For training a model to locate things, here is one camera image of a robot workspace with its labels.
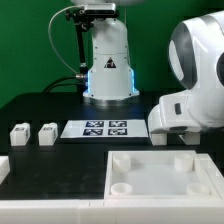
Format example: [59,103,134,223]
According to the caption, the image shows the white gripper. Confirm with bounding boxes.
[148,90,201,134]

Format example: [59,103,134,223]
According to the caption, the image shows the white square table top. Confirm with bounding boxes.
[104,151,215,199]

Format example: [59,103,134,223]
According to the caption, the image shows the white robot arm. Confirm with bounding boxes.
[71,0,224,134]

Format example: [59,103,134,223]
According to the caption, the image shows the white U-shaped fence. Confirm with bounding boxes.
[0,153,224,224]

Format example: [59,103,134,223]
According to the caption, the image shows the white marker sheet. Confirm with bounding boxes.
[61,119,148,138]

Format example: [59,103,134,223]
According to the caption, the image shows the black cables at base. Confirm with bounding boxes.
[42,75,88,94]

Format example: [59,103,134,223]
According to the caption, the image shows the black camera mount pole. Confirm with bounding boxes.
[65,9,93,74]

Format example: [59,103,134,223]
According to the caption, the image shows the black camera on mount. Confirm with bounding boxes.
[84,3,116,16]

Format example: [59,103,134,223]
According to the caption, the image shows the grey cable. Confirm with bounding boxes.
[47,4,88,76]

